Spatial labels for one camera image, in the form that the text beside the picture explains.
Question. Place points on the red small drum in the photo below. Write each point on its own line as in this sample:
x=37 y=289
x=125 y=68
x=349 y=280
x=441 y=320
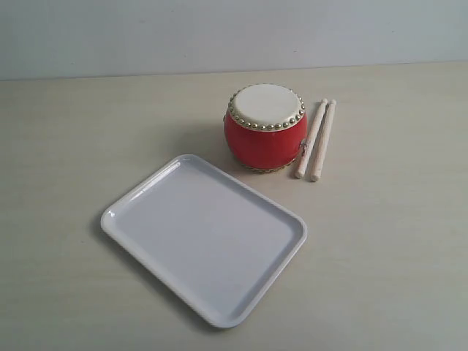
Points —
x=265 y=125

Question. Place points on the wooden drumstick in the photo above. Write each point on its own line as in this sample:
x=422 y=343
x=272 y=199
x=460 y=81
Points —
x=311 y=137
x=327 y=122

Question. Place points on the white rectangular plastic tray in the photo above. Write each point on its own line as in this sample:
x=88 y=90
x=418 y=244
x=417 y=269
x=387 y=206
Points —
x=215 y=242

